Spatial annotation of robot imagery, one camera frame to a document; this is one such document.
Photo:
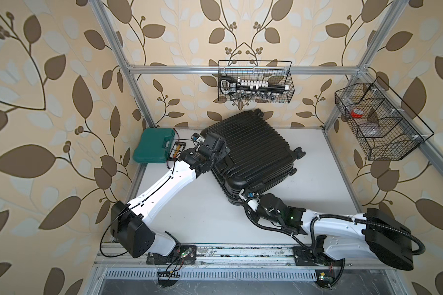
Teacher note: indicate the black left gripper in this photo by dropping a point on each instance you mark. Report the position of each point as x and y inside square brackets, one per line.
[223, 150]

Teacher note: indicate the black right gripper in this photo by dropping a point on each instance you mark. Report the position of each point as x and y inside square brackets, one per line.
[261, 197]

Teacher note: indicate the black hard-shell suitcase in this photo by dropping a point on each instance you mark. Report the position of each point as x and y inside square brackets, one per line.
[259, 157]

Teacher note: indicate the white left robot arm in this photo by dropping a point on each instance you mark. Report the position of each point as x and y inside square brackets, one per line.
[130, 222]

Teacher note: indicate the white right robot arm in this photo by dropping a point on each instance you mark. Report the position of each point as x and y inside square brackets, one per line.
[330, 237]

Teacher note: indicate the small black screwdriver bit box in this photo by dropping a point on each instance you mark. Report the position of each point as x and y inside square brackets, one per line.
[176, 150]

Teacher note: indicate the green plastic tool case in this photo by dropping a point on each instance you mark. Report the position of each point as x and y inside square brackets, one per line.
[154, 146]

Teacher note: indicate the socket set in basket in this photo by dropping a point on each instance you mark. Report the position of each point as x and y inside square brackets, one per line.
[253, 90]

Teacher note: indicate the red item in basket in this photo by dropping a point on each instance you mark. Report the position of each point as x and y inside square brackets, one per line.
[357, 113]

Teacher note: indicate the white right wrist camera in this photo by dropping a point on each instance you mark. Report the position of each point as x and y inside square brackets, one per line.
[251, 199]

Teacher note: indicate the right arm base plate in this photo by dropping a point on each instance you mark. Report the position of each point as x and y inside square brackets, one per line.
[304, 258]

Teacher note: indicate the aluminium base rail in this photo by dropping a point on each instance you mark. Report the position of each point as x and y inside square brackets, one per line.
[215, 262]

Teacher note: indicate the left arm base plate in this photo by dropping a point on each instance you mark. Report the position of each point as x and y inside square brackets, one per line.
[186, 253]

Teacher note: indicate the black wire basket back wall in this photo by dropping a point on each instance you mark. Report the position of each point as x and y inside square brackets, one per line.
[273, 71]

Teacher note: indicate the black wire basket wall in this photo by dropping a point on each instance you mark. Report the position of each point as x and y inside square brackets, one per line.
[273, 71]
[391, 127]

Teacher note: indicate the black wire basket right wall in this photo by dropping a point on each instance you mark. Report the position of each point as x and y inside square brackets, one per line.
[391, 127]

